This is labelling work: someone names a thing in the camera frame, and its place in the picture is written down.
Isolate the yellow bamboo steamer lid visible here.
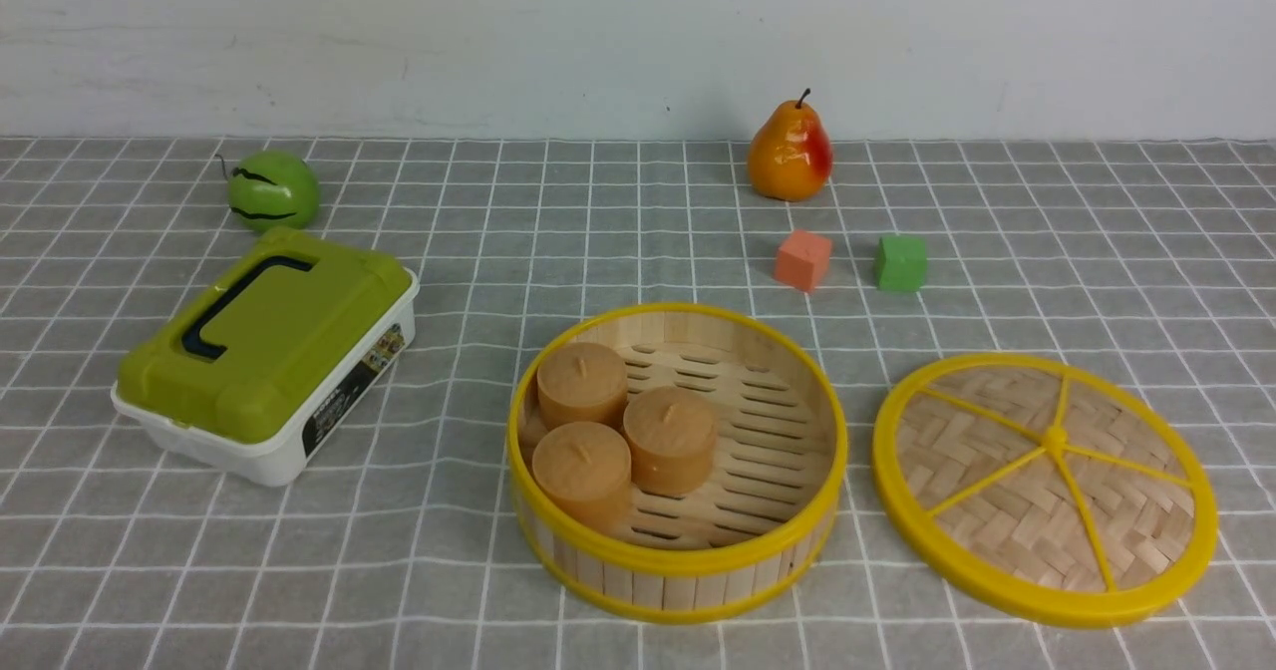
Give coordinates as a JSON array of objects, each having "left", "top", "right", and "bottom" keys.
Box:
[{"left": 873, "top": 354, "right": 1219, "bottom": 628}]

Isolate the yellow bamboo steamer basket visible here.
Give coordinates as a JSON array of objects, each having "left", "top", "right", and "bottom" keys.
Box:
[{"left": 507, "top": 302, "right": 849, "bottom": 623}]

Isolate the brown cylinder bun back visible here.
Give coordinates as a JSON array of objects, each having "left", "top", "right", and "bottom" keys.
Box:
[{"left": 536, "top": 342, "right": 628, "bottom": 431}]

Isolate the brown cylinder bun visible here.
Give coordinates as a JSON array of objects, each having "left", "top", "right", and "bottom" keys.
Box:
[
  {"left": 621, "top": 387, "right": 718, "bottom": 496},
  {"left": 536, "top": 342, "right": 628, "bottom": 431},
  {"left": 530, "top": 421, "right": 632, "bottom": 533}
]

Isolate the brown cylinder bun right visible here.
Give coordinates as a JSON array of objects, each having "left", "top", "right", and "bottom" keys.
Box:
[{"left": 621, "top": 387, "right": 718, "bottom": 496}]

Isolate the brown cylinder bun front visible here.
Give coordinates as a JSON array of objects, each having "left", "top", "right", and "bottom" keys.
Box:
[{"left": 530, "top": 421, "right": 632, "bottom": 533}]

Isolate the orange foam cube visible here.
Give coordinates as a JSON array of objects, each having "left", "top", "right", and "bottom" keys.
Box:
[{"left": 772, "top": 228, "right": 832, "bottom": 294}]

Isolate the orange toy pear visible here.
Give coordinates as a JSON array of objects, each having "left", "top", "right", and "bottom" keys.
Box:
[{"left": 746, "top": 89, "right": 835, "bottom": 202}]

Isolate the green foam cube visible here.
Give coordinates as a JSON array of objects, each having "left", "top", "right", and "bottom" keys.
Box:
[{"left": 873, "top": 234, "right": 928, "bottom": 294}]

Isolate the grey checked tablecloth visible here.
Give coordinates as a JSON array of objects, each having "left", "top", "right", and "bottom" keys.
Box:
[{"left": 1, "top": 137, "right": 1273, "bottom": 669}]

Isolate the green lidded white box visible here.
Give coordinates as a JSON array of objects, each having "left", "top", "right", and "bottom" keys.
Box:
[{"left": 111, "top": 226, "right": 420, "bottom": 488}]

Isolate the green striped toy melon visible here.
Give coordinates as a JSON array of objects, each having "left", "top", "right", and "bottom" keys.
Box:
[{"left": 214, "top": 149, "right": 320, "bottom": 234}]

